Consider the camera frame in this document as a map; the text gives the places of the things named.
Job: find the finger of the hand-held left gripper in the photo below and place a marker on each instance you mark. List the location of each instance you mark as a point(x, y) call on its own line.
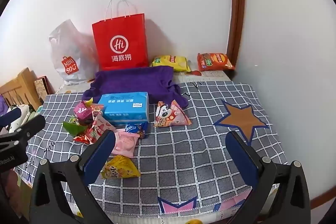
point(29, 127)
point(11, 116)

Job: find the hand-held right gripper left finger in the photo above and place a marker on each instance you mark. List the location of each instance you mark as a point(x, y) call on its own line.
point(99, 158)

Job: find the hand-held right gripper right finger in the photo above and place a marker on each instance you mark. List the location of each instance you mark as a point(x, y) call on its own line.
point(242, 161)

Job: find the yellow triangular snack packet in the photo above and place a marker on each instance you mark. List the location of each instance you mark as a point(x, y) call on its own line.
point(120, 169)

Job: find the dark red snack packet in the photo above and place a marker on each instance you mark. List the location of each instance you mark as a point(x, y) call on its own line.
point(84, 138)

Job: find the pink peach cake packet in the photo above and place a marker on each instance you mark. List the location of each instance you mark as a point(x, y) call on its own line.
point(124, 142)

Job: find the pale pink pastry packet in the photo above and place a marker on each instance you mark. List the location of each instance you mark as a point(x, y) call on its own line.
point(103, 124)

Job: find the green snack packet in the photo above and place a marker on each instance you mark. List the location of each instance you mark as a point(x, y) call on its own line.
point(73, 127)

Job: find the blue cookie packet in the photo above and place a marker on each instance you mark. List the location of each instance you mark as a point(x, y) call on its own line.
point(134, 129)

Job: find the pink stick snack packet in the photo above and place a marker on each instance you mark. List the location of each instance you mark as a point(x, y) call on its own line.
point(97, 109)

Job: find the magenta snack packet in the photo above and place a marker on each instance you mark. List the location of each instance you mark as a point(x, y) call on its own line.
point(82, 109)

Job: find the purple cloth-lined box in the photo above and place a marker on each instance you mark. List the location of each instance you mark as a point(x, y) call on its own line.
point(136, 79)

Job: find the white plush toy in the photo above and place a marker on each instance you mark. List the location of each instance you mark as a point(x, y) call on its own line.
point(21, 116)

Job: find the purple plush toy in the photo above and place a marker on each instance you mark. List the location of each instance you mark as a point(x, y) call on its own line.
point(3, 104)

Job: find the light wooden furniture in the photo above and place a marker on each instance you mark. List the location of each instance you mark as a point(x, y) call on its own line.
point(21, 87)

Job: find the patterned gift box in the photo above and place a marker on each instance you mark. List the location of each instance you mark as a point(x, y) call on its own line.
point(43, 88)

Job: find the blue tissue pack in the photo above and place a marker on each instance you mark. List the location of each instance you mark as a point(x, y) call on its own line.
point(123, 107)

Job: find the grey checked blanket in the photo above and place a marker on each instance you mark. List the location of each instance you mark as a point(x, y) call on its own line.
point(183, 161)

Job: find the white plastic shopping bag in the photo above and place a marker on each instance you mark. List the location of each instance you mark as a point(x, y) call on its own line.
point(68, 56)

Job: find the triangular panda snack packet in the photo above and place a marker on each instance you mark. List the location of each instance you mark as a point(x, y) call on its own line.
point(170, 115)

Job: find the white fruit print sheet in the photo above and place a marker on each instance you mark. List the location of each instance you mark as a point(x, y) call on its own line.
point(204, 75)

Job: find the red chips bag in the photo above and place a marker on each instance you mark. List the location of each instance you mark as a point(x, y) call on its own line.
point(214, 61)

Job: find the yellow chips bag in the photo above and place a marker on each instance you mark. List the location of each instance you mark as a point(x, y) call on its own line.
point(170, 62)

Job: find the red paper bag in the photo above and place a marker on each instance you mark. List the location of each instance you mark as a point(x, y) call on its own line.
point(120, 37)

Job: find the brown wooden door frame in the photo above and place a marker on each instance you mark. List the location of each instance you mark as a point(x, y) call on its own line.
point(236, 3)

